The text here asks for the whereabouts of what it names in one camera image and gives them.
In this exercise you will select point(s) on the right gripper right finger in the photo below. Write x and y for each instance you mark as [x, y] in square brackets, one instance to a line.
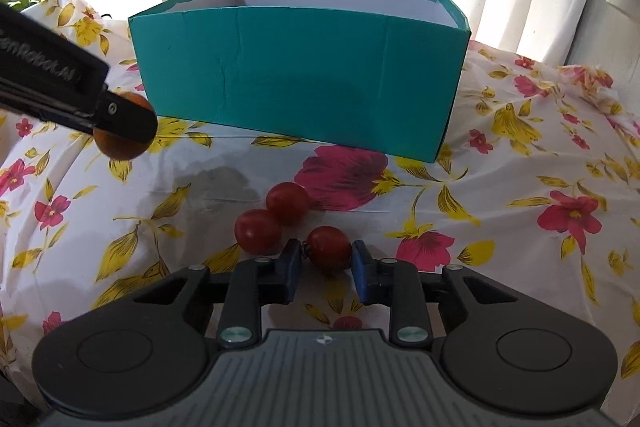
[396, 285]

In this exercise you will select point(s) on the red cherry tomato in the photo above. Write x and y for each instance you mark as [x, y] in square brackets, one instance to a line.
[258, 233]
[328, 249]
[288, 202]

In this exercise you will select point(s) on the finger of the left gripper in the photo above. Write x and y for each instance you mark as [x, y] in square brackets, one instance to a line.
[124, 116]

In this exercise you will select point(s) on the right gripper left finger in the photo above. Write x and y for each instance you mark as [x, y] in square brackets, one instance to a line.
[252, 285]

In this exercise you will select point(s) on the teal cardboard box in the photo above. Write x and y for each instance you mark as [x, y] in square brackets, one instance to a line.
[374, 74]

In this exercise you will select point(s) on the small orange mandarin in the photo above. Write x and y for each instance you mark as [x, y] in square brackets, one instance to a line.
[119, 148]

